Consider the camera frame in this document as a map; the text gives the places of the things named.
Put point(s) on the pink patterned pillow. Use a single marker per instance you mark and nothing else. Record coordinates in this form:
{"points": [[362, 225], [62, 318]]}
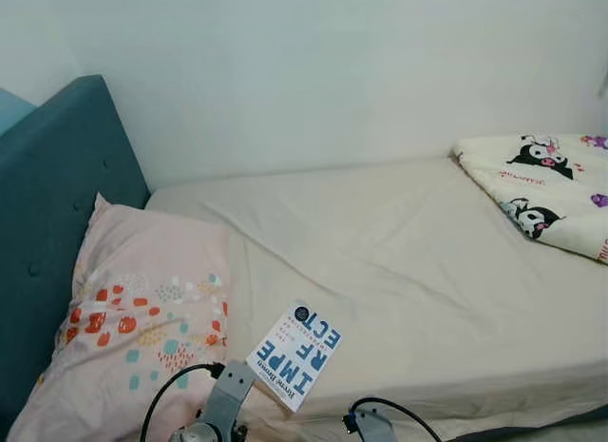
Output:
{"points": [[142, 261]]}

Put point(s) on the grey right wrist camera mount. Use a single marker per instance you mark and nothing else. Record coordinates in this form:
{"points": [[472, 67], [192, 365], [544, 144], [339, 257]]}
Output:
{"points": [[375, 431]]}

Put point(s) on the cream cartoon print blanket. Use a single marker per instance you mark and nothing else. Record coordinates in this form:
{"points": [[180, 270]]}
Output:
{"points": [[560, 195]]}

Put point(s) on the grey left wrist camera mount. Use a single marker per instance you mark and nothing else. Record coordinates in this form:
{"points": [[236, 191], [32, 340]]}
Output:
{"points": [[231, 394]]}

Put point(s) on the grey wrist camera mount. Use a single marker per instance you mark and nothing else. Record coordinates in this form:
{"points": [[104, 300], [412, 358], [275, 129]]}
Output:
{"points": [[375, 431], [231, 394]]}

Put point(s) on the beige sheeted mattress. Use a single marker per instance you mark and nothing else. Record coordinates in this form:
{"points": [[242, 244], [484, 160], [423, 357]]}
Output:
{"points": [[399, 252]]}

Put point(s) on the white book blue lettering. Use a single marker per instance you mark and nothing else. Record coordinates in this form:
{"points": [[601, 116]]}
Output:
{"points": [[294, 356]]}

